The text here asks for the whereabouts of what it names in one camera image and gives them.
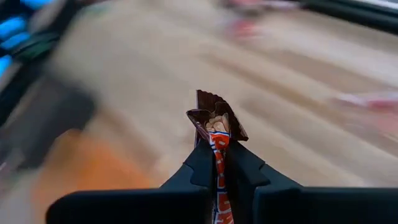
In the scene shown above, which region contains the orange plastic bin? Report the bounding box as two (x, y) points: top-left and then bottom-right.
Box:
(29, 129), (162, 224)

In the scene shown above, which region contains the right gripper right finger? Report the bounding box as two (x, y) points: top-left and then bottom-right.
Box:
(225, 141), (398, 224)

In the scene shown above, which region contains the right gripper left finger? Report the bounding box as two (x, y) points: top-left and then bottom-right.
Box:
(45, 139), (216, 224)

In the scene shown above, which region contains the red candy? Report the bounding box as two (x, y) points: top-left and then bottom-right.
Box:
(331, 91), (398, 114)

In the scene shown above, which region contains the orange-pink candy stick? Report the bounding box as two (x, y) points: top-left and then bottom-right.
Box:
(228, 18), (267, 43)

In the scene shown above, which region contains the black plastic bin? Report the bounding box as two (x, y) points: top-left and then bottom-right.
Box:
(0, 77), (98, 175)

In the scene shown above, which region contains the Snickers bar brown wrapper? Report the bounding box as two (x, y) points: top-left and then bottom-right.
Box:
(185, 89), (249, 224)

